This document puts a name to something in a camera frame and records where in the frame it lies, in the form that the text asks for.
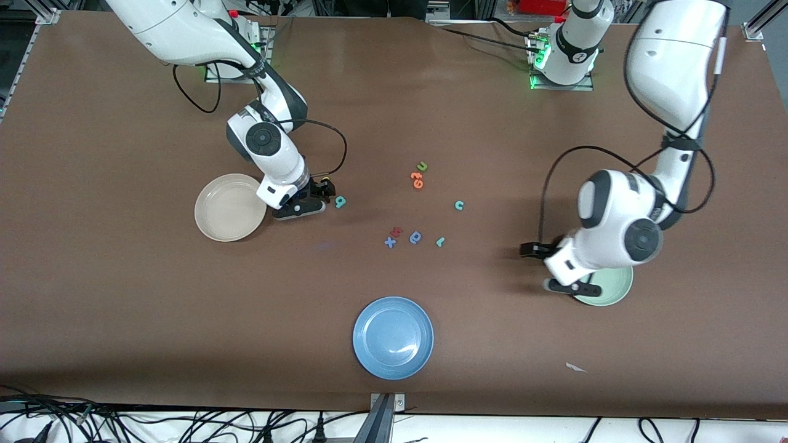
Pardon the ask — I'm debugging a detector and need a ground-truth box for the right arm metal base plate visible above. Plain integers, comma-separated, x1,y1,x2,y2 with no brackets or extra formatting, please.
204,25,275,84

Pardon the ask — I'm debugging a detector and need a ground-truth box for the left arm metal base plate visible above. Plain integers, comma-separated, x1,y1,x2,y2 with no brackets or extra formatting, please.
528,31,595,92

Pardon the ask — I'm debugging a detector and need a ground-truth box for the black base cable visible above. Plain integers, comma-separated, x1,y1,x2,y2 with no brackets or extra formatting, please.
488,17,533,38
438,27,542,54

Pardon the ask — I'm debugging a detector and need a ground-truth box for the red box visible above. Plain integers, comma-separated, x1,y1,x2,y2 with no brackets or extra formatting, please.
516,0,570,16

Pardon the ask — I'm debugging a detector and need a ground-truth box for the blue plate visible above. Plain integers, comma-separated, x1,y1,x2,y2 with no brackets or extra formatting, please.
353,297,435,380

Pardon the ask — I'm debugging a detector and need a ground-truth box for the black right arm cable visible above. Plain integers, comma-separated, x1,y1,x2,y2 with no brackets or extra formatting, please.
172,62,348,179

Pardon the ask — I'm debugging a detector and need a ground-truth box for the brown table cover sheet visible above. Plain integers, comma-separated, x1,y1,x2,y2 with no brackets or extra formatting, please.
0,11,788,420

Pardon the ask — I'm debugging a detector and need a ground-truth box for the pale green plate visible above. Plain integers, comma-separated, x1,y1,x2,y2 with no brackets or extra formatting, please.
573,266,633,307

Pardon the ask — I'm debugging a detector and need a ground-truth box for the beige brown plate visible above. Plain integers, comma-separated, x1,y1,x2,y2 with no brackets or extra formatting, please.
195,174,268,242

